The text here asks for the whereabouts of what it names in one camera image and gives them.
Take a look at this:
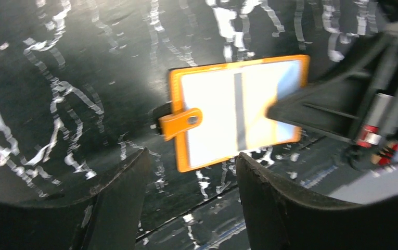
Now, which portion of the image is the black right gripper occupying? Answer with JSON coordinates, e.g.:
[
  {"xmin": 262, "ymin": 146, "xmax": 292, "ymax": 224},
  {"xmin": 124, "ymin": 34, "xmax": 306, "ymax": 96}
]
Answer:
[{"xmin": 266, "ymin": 31, "xmax": 398, "ymax": 171}]

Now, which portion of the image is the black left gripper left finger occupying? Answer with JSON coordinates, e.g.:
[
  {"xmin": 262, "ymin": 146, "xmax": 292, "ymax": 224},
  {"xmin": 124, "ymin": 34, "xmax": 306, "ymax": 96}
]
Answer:
[{"xmin": 0, "ymin": 148, "xmax": 151, "ymax": 249}]

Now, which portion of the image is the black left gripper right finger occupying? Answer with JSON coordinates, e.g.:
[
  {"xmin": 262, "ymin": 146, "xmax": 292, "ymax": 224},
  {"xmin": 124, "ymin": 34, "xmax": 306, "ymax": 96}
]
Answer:
[{"xmin": 236, "ymin": 153, "xmax": 398, "ymax": 249}]

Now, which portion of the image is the orange leather card holder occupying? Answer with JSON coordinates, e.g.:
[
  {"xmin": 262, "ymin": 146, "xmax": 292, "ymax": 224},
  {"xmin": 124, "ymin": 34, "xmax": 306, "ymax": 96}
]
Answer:
[{"xmin": 158, "ymin": 55, "xmax": 310, "ymax": 172}]

